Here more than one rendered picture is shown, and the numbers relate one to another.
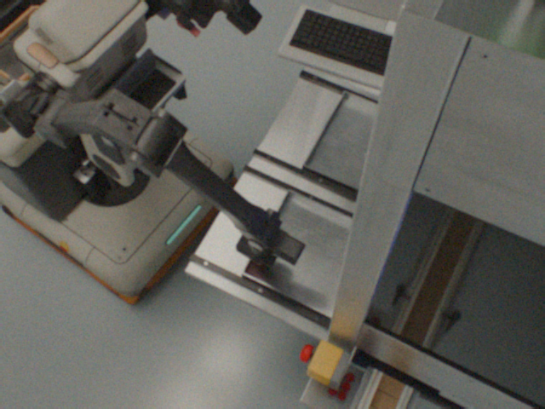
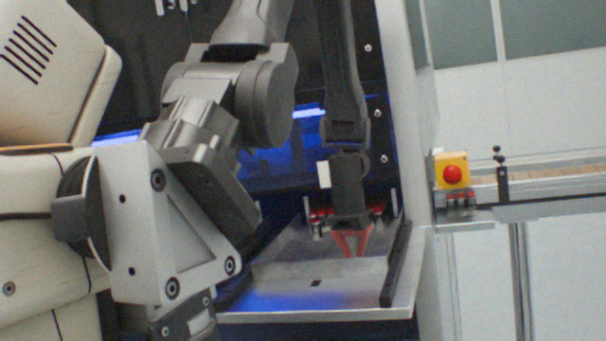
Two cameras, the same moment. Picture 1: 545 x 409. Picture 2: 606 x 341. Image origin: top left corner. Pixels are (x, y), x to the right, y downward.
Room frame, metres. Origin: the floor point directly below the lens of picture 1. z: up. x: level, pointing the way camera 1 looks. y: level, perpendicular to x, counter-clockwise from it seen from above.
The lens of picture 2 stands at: (0.90, 0.96, 1.25)
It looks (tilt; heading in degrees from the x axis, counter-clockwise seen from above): 10 degrees down; 259
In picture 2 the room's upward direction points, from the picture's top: 9 degrees counter-clockwise
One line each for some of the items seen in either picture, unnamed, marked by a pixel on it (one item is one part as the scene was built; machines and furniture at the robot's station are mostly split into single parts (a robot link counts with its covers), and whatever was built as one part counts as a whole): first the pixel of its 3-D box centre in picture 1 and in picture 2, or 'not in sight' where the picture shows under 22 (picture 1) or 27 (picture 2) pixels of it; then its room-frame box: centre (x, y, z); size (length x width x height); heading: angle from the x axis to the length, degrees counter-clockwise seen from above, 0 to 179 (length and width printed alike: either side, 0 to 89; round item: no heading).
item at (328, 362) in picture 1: (328, 364); (452, 170); (0.34, -0.11, 1.00); 0.08 x 0.07 x 0.07; 61
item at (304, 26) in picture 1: (358, 45); not in sight; (1.33, -0.28, 0.82); 0.40 x 0.14 x 0.02; 65
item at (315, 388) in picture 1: (338, 390); (465, 218); (0.31, -0.14, 0.87); 0.14 x 0.13 x 0.02; 61
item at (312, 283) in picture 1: (325, 261); (336, 239); (0.62, -0.13, 0.90); 0.34 x 0.26 x 0.04; 61
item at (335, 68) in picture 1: (362, 42); not in sight; (1.36, -0.29, 0.79); 0.45 x 0.28 x 0.03; 65
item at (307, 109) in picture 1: (329, 199); (253, 266); (0.80, -0.15, 0.87); 0.70 x 0.48 x 0.02; 151
